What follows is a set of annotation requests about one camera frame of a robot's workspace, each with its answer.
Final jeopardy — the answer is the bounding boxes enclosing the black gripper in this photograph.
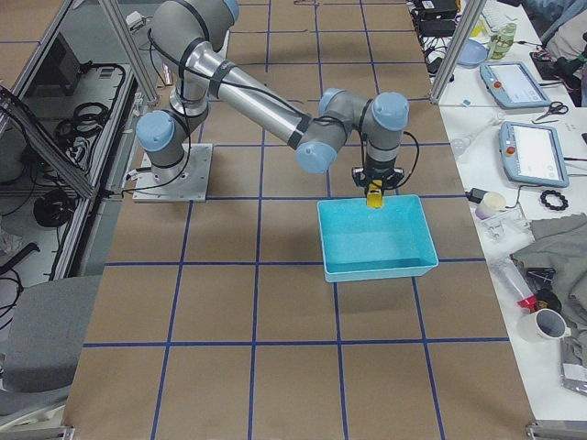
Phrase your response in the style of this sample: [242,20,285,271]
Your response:
[351,167,404,191]

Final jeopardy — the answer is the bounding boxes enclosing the yellow toy beetle car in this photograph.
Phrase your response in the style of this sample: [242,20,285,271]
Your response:
[366,183,384,209]

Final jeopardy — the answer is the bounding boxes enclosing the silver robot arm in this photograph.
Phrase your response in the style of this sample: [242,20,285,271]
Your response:
[148,1,411,192]

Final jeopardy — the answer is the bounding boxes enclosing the turquoise plastic bin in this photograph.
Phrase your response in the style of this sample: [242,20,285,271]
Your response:
[317,194,438,282]

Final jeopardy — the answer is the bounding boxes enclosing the cream paper cup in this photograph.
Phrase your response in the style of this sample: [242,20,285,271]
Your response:
[475,192,506,220]

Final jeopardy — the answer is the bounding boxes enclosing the lower blue teach pendant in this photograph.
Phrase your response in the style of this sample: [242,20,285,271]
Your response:
[499,122,570,188]

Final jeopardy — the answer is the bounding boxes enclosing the blue teach pendant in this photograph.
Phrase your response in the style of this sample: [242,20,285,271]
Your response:
[499,122,570,188]
[479,61,551,109]

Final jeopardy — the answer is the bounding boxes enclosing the light blue plate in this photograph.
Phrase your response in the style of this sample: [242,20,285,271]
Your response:
[457,38,488,69]

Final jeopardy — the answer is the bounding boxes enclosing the upper blue teach pendant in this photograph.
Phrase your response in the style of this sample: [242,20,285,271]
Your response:
[479,61,551,109]

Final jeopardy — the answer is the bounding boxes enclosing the black scissors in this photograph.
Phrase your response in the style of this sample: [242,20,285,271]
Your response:
[533,101,569,124]

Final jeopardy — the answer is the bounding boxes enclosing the grey cloth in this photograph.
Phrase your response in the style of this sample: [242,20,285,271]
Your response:
[512,214,586,344]

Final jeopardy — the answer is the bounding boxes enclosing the white mug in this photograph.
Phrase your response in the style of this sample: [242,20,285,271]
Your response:
[516,309,571,342]

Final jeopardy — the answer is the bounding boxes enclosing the grey chair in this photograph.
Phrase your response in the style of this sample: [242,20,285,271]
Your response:
[1,275,101,424]

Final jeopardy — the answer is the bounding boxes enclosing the black bead bracelet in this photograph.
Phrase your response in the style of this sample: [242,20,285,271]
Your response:
[539,189,570,212]

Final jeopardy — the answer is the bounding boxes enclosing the aluminium frame post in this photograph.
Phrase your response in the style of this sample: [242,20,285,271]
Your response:
[430,0,486,105]

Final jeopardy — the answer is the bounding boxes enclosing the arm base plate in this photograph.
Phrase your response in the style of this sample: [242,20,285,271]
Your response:
[132,143,213,203]

